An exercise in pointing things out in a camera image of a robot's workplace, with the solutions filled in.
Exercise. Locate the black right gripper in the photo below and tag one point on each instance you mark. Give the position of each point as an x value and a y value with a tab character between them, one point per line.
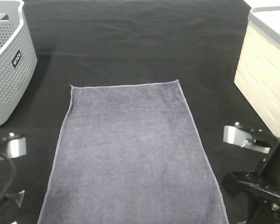
262	187

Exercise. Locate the grey purple towel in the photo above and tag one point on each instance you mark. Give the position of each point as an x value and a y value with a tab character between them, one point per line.
131	154

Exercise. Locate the clear tape strip left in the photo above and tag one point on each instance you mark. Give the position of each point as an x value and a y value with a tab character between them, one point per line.
18	197

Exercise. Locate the cream storage box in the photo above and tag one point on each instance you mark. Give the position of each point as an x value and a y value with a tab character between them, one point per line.
258	71

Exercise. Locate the grey perforated laundry basket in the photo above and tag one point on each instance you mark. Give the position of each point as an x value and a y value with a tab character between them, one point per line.
17	56

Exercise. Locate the black table mat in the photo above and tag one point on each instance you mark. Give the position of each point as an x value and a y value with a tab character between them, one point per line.
117	42

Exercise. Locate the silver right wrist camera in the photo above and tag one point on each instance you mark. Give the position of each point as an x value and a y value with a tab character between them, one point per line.
253	139

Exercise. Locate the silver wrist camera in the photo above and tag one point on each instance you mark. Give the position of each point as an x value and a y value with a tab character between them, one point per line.
253	139
13	145

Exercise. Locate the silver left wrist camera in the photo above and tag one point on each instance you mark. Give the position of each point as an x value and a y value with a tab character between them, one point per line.
13	145

